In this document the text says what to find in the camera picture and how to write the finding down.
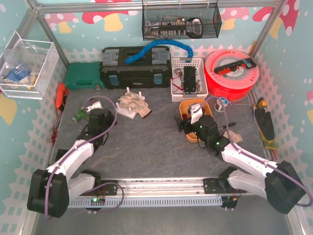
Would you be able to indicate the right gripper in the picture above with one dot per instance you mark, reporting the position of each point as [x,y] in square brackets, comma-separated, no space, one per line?
[185,125]

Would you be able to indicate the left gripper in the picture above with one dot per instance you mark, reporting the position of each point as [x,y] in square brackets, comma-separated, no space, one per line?
[107,115]

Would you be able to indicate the white peg board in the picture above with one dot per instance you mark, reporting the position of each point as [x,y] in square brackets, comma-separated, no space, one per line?
[128,112]

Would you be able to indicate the beige work glove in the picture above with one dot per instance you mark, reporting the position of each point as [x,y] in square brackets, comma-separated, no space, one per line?
[137,104]

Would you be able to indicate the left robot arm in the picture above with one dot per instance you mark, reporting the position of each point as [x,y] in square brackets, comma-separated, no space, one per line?
[52,189]

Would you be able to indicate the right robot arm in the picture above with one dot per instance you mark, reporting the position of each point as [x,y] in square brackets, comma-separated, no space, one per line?
[278,183]

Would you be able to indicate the green circuit board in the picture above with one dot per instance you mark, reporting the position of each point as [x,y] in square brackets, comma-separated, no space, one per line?
[80,115]

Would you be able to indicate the white perforated basket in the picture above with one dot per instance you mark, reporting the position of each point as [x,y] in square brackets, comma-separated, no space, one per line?
[176,82]

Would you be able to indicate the black screwdriver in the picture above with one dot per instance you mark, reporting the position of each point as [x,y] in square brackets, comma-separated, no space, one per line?
[228,125]

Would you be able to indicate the orange multimeter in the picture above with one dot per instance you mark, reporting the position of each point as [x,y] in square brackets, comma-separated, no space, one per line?
[61,97]

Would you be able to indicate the green tool case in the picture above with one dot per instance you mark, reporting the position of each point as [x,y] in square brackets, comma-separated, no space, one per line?
[81,75]

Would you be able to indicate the crumpled beige cloth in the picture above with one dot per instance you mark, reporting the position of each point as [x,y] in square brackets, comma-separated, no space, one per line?
[236,138]

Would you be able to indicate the black battery holder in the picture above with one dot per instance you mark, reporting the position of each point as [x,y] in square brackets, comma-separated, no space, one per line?
[189,84]

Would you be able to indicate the black toolbox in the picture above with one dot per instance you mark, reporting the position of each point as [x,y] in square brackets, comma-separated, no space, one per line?
[153,70]

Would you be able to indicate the black rubber glove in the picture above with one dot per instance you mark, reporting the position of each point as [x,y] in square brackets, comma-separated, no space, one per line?
[264,122]

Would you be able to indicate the clear acrylic box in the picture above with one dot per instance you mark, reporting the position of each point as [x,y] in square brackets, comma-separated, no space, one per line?
[40,56]

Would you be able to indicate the blue white glove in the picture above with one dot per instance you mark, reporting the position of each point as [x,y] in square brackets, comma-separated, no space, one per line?
[18,74]

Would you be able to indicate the black terminal block strip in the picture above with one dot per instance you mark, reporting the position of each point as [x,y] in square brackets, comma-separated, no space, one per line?
[247,63]

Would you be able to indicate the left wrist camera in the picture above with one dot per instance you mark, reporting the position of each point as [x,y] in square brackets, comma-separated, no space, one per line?
[95,105]

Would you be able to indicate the solder wire spool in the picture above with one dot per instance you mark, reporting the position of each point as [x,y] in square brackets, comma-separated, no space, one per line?
[221,103]

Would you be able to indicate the black wire mesh basket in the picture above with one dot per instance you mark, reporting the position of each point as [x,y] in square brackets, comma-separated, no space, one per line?
[180,21]

